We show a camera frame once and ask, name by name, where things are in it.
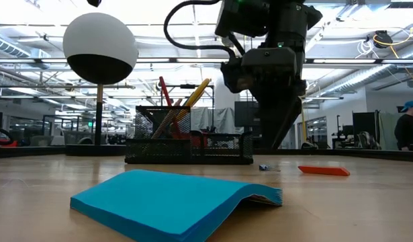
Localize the blue sticky note pad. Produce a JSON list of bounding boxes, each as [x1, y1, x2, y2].
[[70, 169, 283, 242]]

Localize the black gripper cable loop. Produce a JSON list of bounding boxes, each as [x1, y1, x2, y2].
[[163, 0, 237, 58]]

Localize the person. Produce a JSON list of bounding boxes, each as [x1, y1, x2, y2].
[[394, 100, 413, 151]]

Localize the black ceiling cable reel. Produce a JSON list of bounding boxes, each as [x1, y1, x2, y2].
[[373, 30, 394, 50]]

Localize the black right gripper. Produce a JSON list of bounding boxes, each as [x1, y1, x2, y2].
[[220, 46, 308, 151]]

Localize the black mesh desk organizer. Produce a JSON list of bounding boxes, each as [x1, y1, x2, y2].
[[124, 105, 255, 165]]

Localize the natural wood pencil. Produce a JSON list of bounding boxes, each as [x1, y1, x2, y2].
[[150, 98, 183, 140]]

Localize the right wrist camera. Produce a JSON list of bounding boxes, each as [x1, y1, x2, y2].
[[214, 0, 271, 38]]

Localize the grey draped cloth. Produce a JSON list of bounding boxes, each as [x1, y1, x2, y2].
[[191, 107, 234, 134]]

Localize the white globe lamp black base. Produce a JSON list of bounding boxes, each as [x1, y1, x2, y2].
[[62, 12, 139, 157]]

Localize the black monitor screen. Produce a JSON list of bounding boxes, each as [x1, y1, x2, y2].
[[234, 100, 261, 128]]

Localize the yellow handled scissors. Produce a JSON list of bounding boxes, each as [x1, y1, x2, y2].
[[174, 78, 212, 124]]

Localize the orange eraser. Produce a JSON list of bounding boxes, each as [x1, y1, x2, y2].
[[297, 165, 351, 177]]

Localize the black table frame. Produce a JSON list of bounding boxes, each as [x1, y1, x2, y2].
[[0, 144, 413, 163]]

